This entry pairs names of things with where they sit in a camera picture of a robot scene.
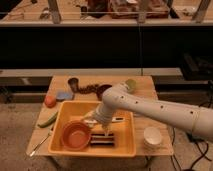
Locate dark metal cup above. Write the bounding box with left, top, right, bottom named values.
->
left=68, top=77, right=79, bottom=93

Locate metal spoon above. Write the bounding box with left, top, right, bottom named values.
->
left=29, top=130, right=52, bottom=157

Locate green cucumber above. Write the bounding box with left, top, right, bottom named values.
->
left=37, top=112, right=58, bottom=128

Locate yellow plastic tub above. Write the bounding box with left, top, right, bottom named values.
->
left=48, top=101, right=136, bottom=157

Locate green cup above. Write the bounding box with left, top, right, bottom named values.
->
left=125, top=79, right=136, bottom=93

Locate red bowl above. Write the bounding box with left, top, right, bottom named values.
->
left=60, top=120, right=91, bottom=151

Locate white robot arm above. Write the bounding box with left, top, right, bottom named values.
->
left=93, top=83, right=213, bottom=142

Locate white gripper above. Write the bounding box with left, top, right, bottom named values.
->
left=92, top=103, right=114, bottom=135

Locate blue sponge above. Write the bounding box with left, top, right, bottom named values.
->
left=56, top=91, right=74, bottom=101

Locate black floor cable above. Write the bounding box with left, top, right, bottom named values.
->
left=169, top=126, right=213, bottom=171

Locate white handled spatula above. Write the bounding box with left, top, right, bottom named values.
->
left=81, top=116, right=125, bottom=127

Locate dark purple bowl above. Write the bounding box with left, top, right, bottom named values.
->
left=96, top=84, right=112, bottom=101

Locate dark striped block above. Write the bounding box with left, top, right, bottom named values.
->
left=90, top=133, right=115, bottom=145

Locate orange tomato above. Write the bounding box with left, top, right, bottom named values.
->
left=44, top=96, right=56, bottom=108

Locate wooden table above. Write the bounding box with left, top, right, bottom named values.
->
left=26, top=75, right=174, bottom=156

